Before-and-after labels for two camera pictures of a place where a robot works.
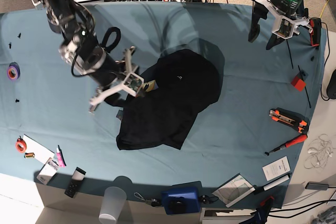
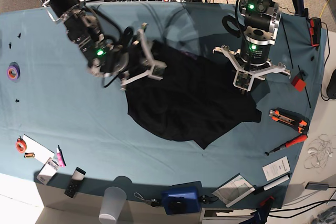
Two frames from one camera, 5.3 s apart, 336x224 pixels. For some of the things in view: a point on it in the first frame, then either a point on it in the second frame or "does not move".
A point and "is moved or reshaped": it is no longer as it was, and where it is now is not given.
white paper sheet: x=41 y=153 does not move
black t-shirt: x=187 y=84 is moved or reshaped
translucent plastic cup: x=113 y=202 does not move
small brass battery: x=29 y=155 does not move
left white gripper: x=132 y=82 -> x=156 y=64
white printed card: x=276 y=168 does not move
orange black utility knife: x=295 y=120 does not move
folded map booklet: x=234 y=190 does not move
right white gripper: x=284 y=25 -> x=243 y=77
